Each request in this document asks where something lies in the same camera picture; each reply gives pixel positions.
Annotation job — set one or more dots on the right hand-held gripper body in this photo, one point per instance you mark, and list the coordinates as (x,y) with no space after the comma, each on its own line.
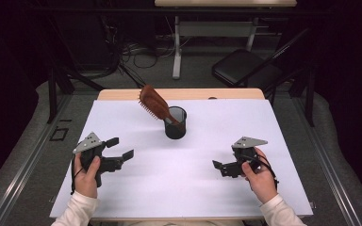
(248,142)

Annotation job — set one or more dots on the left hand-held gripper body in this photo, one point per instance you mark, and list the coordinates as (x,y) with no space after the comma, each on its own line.
(89,142)

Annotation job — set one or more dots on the black mesh pen cup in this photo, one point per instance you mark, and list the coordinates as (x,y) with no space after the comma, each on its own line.
(176,133)

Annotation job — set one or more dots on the brown wooden hairbrush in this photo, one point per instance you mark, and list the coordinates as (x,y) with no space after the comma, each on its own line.
(154,102)

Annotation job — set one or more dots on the person's left hand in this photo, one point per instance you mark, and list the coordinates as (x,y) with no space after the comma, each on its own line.
(86,185)

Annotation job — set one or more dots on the person's right hand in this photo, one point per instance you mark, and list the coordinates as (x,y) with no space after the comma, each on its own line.
(262,185)

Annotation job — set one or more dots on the light wooden table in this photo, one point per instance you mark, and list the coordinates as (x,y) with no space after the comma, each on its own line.
(119,94)

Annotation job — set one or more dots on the white board sheet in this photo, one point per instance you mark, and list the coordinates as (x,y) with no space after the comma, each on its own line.
(169,188)

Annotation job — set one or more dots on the black metal stand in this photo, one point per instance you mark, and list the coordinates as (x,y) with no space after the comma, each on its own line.
(310,103)
(52,94)

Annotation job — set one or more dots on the black folding chair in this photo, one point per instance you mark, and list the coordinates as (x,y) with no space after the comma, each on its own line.
(238,64)

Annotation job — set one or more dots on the desk with white legs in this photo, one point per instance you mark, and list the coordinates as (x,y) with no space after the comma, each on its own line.
(215,29)

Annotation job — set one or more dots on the metal floor rail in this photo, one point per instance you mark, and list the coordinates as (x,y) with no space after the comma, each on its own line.
(326,175)
(28,163)

